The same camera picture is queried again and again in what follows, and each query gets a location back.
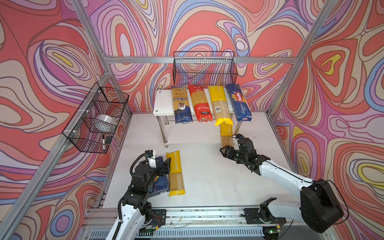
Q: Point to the yellow clear spaghetti bag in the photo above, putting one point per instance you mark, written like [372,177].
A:
[220,106]

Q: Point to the white two-tier shelf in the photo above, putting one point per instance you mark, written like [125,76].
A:
[172,133]

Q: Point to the black wire basket back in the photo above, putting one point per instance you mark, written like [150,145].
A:
[204,68]

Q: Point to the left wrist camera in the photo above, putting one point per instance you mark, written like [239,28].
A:
[151,156]

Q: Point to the black wire basket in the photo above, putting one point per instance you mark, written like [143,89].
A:
[85,134]
[204,68]

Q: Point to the yellow pastatime bag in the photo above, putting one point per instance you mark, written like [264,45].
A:
[176,181]
[226,135]

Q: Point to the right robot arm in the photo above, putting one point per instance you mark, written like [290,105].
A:
[317,204]

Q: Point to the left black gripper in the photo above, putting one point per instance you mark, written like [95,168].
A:
[165,168]

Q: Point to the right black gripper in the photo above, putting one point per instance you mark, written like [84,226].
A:
[228,152]

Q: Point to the blue Barilla pasta box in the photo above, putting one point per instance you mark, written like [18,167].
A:
[161,183]

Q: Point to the black wire basket left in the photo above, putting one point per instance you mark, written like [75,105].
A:
[85,134]

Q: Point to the red spaghetti bag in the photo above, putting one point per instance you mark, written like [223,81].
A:
[200,103]

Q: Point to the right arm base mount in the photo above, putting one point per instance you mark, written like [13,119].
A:
[261,216]

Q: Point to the clear blue Ankara spaghetti bag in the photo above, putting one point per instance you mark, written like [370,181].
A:
[182,110]

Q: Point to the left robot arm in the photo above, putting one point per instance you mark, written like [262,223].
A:
[135,212]

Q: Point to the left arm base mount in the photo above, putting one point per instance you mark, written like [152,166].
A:
[158,220]

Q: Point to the blue Barilla spaghetti bag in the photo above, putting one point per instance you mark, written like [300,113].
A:
[239,103]

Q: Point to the silver tape roll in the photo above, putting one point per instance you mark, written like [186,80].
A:
[107,119]

